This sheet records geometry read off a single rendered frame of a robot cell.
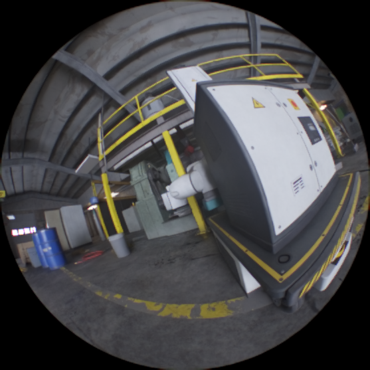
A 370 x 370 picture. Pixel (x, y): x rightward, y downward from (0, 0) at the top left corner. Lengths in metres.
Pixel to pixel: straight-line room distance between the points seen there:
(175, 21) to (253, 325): 5.84
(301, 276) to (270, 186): 0.21
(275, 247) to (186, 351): 0.50
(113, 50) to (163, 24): 1.83
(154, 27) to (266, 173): 5.17
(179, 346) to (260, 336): 0.29
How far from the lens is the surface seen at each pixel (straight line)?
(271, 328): 0.57
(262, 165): 0.29
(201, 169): 0.79
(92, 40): 5.20
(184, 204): 2.10
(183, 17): 5.44
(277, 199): 0.31
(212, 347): 0.58
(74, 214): 6.78
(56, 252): 3.26
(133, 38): 5.15
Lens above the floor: 0.54
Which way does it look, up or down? 7 degrees up
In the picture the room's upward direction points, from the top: 21 degrees counter-clockwise
